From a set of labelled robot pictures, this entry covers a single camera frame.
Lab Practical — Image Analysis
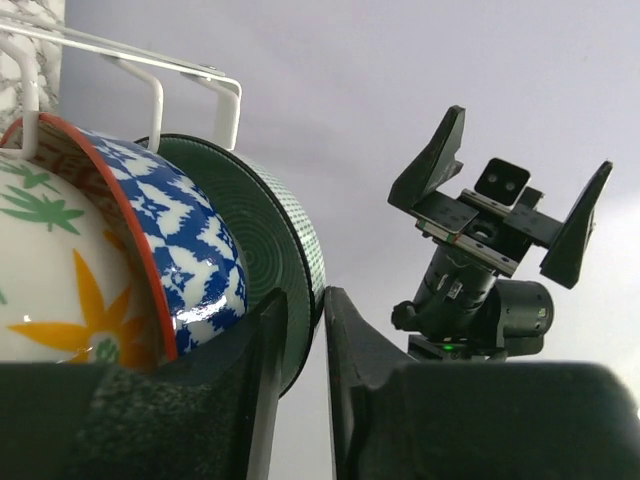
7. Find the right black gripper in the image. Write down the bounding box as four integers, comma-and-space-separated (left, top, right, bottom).
388, 105, 613, 310

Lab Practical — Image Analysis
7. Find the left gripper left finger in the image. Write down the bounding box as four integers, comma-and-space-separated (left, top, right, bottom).
1, 289, 288, 479

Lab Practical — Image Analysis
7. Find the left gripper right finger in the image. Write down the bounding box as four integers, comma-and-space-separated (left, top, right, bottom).
324, 287, 639, 480

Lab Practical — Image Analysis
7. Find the red patterned bowl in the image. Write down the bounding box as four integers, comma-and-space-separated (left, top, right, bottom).
33, 113, 248, 360

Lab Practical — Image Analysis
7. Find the yellow flower bowl back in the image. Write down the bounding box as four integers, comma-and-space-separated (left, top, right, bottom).
1, 158, 159, 372

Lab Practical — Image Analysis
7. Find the light teal bowl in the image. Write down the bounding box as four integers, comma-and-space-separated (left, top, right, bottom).
158, 133, 326, 395

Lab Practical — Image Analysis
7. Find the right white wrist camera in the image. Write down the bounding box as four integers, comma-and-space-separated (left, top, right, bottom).
474, 158, 531, 206

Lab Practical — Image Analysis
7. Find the white wire dish rack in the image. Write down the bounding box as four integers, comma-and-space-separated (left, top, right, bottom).
0, 9, 244, 161

